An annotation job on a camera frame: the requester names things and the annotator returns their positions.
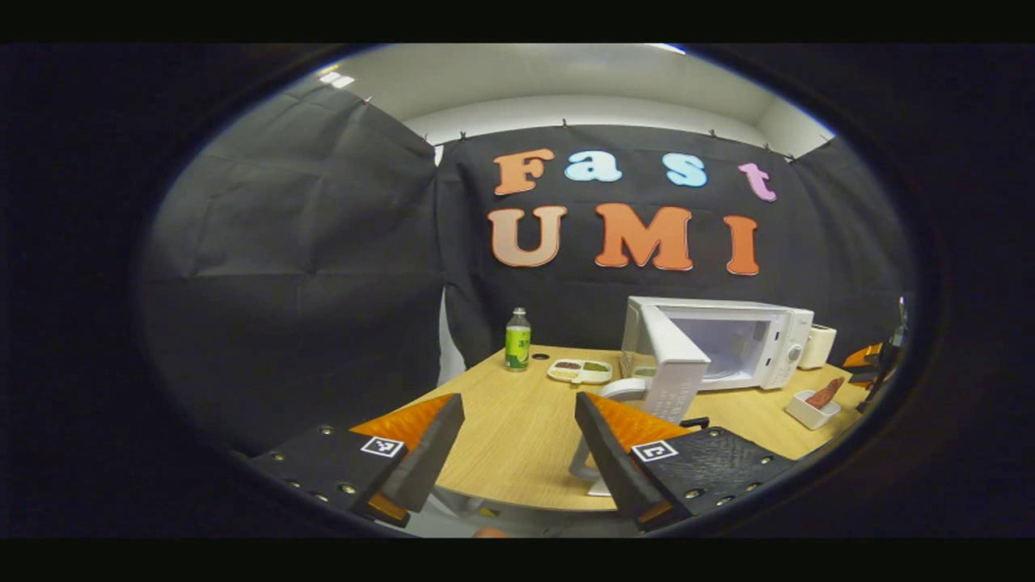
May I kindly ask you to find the reddish brown meat piece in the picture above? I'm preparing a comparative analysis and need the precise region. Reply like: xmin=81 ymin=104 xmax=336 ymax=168
xmin=806 ymin=377 xmax=846 ymax=410

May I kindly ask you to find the white toaster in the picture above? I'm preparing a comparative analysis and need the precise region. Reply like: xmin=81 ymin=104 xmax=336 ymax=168
xmin=799 ymin=324 xmax=839 ymax=371

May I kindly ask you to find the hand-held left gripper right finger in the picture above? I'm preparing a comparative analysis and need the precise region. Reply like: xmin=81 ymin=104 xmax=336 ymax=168
xmin=574 ymin=391 xmax=798 ymax=533

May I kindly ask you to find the small white ribbed dish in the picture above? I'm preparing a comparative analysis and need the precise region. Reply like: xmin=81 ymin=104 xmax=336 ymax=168
xmin=784 ymin=390 xmax=843 ymax=431

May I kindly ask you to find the white curved stand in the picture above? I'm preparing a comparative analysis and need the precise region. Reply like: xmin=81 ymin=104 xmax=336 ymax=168
xmin=568 ymin=377 xmax=649 ymax=498

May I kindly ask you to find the white microwave oven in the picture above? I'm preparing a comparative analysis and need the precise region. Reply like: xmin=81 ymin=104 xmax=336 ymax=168
xmin=619 ymin=296 xmax=815 ymax=426

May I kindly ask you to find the green drink bottle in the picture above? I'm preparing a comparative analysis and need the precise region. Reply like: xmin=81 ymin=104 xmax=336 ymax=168
xmin=505 ymin=307 xmax=533 ymax=373

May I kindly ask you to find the white divided food plate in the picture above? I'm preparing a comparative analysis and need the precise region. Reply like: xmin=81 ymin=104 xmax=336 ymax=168
xmin=547 ymin=358 xmax=615 ymax=386

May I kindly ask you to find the black backdrop cloth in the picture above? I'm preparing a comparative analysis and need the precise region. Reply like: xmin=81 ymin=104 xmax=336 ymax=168
xmin=137 ymin=81 xmax=915 ymax=453

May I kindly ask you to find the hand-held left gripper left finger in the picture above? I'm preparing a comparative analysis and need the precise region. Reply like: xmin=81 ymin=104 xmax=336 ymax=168
xmin=247 ymin=393 xmax=467 ymax=529

